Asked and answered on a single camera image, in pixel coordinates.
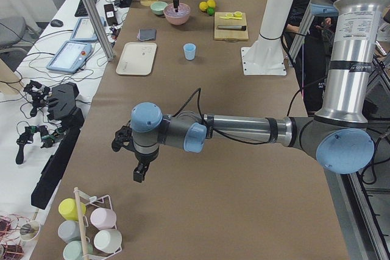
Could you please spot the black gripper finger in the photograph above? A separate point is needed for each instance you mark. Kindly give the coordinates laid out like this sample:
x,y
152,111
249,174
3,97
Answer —
x,y
176,5
138,173

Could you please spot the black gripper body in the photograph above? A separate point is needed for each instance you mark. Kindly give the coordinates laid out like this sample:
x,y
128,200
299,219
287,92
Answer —
x,y
142,161

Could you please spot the pink bowl of ice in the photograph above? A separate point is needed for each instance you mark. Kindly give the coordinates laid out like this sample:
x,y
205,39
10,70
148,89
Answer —
x,y
179,16

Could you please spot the light blue plastic cup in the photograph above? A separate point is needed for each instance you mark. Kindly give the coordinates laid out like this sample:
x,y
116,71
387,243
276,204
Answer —
x,y
189,51

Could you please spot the pink plastic cup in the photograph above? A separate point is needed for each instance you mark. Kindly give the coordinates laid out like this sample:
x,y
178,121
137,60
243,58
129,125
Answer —
x,y
103,218

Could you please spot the white plastic cup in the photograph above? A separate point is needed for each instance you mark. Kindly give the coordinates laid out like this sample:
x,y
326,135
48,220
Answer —
x,y
108,241

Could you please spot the yellow plastic cup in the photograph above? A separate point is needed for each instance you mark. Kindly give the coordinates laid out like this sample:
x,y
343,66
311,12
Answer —
x,y
68,210

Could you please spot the grey plastic cup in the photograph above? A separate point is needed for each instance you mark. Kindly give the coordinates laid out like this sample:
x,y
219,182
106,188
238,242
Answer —
x,y
68,231

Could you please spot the pale green plastic cup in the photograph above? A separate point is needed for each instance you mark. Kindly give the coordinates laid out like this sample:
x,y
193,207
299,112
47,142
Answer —
x,y
73,251

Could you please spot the paper cup with whisk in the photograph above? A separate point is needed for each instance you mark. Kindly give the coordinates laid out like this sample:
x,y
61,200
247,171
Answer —
x,y
30,231

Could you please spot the green empty bowl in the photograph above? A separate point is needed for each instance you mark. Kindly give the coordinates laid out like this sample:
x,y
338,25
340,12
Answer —
x,y
158,7

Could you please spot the green lime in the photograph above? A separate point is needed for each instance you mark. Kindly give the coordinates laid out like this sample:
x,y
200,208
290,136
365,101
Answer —
x,y
210,11

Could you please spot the grey folded cloth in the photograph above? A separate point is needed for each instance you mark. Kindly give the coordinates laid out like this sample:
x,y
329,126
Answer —
x,y
147,34

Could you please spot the yellow plastic knife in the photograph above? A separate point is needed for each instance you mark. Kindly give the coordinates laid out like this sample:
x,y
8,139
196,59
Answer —
x,y
226,16

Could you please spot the black long device box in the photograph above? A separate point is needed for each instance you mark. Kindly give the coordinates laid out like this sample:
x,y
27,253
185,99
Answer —
x,y
61,107

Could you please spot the wooden cutting board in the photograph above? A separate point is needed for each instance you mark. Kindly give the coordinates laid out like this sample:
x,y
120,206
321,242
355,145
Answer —
x,y
230,35

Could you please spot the lemon half slice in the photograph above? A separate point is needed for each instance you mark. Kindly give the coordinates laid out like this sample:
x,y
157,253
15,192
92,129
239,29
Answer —
x,y
237,14

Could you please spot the cream serving tray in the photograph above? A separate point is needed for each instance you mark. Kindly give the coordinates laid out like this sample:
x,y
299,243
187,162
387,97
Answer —
x,y
136,59

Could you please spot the far teach pendant tablet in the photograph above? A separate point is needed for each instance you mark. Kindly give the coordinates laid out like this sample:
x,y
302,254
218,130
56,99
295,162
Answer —
x,y
84,31

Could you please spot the teach pendant tablet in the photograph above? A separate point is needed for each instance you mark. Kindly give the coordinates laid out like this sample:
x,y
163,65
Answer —
x,y
70,57
84,31

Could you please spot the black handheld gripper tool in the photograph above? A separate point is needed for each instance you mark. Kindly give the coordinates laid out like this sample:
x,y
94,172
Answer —
x,y
38,94

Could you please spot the near teach pendant tablet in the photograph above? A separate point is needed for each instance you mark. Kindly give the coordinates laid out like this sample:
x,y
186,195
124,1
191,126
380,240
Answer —
x,y
70,57

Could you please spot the black computer mouse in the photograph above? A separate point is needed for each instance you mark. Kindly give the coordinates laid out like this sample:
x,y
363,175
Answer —
x,y
56,23

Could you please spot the aluminium frame post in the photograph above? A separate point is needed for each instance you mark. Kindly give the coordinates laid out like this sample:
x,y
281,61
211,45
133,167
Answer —
x,y
98,28

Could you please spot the white wire cup rack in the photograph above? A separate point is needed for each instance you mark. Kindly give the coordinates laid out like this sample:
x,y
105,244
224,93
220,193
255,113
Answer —
x,y
86,204

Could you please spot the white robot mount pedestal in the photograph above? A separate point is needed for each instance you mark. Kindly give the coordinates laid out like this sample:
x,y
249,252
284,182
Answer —
x,y
265,56

